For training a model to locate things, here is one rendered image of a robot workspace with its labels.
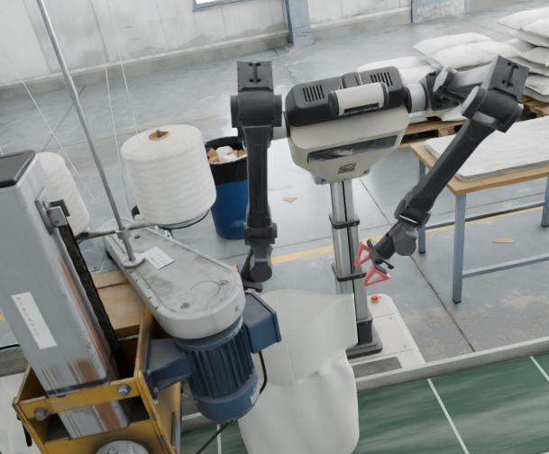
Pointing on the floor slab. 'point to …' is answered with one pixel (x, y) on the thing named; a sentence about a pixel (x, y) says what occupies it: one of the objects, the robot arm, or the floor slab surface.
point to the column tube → (45, 299)
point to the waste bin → (229, 189)
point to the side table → (490, 211)
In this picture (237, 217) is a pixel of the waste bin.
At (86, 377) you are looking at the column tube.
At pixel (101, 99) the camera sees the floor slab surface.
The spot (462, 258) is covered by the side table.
